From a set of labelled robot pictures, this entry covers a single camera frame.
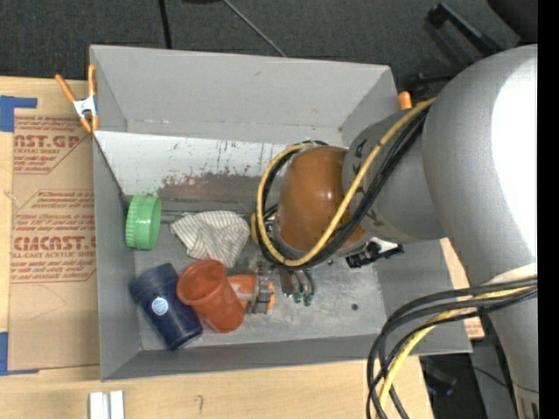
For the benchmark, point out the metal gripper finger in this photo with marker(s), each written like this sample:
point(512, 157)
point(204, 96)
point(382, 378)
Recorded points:
point(265, 284)
point(261, 304)

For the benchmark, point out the orange and white toy food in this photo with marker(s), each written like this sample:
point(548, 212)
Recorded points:
point(243, 287)

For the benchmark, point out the orange plastic cup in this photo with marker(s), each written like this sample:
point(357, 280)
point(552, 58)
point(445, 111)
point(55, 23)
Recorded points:
point(209, 295)

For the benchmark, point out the white striped cloth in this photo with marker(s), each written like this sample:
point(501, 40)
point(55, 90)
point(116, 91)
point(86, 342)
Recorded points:
point(211, 234)

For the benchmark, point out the dark blue plastic cup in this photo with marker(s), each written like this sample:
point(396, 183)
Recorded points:
point(174, 321)

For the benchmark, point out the green plastic lid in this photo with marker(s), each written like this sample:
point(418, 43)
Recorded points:
point(143, 223)

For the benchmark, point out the grey metal bin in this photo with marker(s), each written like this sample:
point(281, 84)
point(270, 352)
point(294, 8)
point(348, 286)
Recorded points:
point(227, 90)

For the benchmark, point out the brown cardboard board red print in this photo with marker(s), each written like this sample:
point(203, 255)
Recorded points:
point(52, 312)

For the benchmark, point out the black cylinder on white bracket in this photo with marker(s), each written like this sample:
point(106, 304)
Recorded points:
point(371, 253)

